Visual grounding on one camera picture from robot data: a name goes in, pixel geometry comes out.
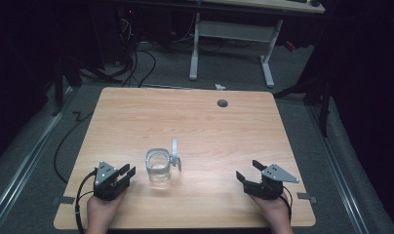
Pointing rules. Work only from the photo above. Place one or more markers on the crumpled white paper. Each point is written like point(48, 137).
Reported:
point(220, 86)

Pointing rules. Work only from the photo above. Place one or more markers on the dark computer tower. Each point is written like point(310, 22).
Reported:
point(125, 32)

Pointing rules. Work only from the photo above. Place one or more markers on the grey tape piece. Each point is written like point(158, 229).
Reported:
point(67, 200)
point(306, 197)

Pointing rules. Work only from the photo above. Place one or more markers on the metal floor rail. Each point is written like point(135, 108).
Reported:
point(21, 172)
point(334, 169)

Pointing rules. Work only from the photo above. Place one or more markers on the black metal stand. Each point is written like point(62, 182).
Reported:
point(60, 81)
point(318, 94)

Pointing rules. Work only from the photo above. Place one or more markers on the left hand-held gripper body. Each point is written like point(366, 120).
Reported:
point(104, 182)

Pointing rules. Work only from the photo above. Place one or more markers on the clear glass jar, hinged lid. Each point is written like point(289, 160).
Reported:
point(159, 164)

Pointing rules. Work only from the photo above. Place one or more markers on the person's right hand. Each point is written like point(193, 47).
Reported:
point(274, 211)

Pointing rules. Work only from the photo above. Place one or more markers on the person's left hand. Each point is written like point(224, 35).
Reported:
point(102, 213)

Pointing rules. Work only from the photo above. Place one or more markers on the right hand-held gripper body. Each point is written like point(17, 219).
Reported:
point(266, 187)

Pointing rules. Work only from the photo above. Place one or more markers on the white-framed desk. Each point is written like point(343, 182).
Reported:
point(237, 31)

